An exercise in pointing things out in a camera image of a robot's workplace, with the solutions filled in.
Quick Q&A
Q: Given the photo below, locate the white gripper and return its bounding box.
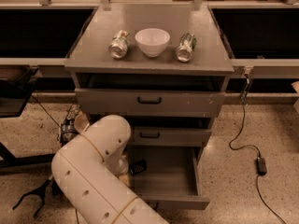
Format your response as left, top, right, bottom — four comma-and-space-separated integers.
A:
116, 157, 129, 175

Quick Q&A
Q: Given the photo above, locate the black rxbar chocolate bar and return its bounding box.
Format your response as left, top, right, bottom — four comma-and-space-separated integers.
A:
129, 160, 147, 175

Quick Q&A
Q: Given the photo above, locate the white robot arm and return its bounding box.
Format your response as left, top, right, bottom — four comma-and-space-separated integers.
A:
51, 115, 169, 224

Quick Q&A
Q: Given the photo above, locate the grey middle drawer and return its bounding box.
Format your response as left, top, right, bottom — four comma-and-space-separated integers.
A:
127, 117, 211, 147

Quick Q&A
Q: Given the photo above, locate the grey drawer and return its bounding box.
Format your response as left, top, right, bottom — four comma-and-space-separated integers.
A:
127, 117, 211, 147
76, 74, 225, 117
127, 146, 209, 210

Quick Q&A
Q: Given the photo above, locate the grey bottom drawer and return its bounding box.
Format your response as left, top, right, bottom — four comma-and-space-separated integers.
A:
127, 146, 209, 210

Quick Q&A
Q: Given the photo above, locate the grey top drawer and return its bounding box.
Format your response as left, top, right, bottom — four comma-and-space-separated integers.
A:
76, 74, 225, 117

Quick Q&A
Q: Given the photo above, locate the grey drawer cabinet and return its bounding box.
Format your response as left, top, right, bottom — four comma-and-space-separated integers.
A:
64, 2, 235, 211

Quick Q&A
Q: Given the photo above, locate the paper cup on floor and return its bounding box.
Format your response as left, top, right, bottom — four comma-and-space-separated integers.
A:
74, 114, 90, 133

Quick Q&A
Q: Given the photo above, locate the left green soda can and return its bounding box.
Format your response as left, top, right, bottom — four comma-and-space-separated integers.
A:
108, 30, 131, 59

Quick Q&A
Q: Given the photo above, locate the green soda can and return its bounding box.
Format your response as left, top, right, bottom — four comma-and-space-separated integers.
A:
108, 30, 131, 59
176, 33, 197, 63

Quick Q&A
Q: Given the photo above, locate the white bowl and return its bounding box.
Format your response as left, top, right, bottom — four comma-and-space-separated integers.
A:
135, 28, 170, 57

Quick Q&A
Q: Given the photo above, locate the right green soda can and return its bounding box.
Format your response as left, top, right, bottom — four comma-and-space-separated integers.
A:
176, 33, 197, 63

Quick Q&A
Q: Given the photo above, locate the black power adapter with cable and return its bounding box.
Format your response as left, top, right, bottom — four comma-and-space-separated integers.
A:
228, 75, 287, 224

